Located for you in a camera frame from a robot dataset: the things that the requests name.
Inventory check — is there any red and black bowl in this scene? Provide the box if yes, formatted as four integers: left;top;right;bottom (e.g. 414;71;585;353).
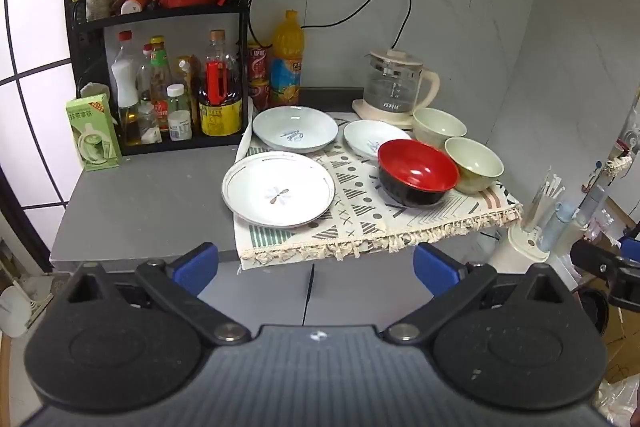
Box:
377;139;460;208

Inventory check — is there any glass kettle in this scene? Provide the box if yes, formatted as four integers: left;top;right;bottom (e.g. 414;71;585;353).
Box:
363;49;441;118

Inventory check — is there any bundle of white straws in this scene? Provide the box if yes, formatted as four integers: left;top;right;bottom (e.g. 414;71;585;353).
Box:
529;166;567;229

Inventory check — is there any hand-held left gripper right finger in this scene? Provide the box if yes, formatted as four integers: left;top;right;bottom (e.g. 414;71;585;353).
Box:
384;243;579;347

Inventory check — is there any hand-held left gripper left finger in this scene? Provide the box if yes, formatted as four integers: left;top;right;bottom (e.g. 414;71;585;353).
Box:
64;243;252;348

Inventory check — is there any black shelf rack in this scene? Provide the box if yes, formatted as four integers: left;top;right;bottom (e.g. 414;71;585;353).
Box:
64;0;252;158

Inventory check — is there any white straw holder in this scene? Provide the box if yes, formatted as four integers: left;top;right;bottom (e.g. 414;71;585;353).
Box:
507;202;551;264

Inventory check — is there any soy sauce bottle red handle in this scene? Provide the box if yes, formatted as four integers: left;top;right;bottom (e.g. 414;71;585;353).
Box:
197;30;245;138

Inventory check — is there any amber sauce bottle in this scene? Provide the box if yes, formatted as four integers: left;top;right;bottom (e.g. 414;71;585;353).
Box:
176;54;202;112

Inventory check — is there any pale blue bottle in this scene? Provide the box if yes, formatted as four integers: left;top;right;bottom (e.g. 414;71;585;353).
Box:
542;200;581;253

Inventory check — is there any orange juice bottle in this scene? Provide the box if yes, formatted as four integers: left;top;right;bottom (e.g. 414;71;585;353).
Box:
269;10;305;108

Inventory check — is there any glass storage jar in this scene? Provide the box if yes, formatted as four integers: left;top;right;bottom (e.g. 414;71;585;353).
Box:
84;0;114;22

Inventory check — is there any small white plate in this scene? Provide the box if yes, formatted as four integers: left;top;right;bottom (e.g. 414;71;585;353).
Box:
343;120;414;160

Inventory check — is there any patterned tasselled cloth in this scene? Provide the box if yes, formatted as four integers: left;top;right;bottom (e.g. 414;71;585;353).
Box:
235;109;524;273

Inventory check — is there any pale green bowl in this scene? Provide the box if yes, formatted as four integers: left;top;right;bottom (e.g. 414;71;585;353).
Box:
443;136;505;194
412;107;468;144

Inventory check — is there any large white flower plate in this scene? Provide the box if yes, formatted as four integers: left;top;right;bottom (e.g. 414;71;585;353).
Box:
222;151;336;229

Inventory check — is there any green label sauce bottle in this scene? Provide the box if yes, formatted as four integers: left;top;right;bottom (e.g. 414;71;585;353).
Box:
149;35;172;132

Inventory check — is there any small glass jar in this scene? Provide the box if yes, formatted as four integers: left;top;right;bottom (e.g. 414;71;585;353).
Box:
137;101;162;146

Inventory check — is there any white plate blue print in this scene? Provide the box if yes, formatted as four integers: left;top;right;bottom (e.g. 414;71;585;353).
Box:
252;105;340;154

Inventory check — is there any green carton box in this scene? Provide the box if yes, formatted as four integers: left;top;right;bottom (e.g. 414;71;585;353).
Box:
65;94;123;172

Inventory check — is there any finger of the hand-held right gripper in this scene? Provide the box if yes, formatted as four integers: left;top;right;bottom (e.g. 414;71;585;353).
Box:
618;227;640;259
570;239;640;314

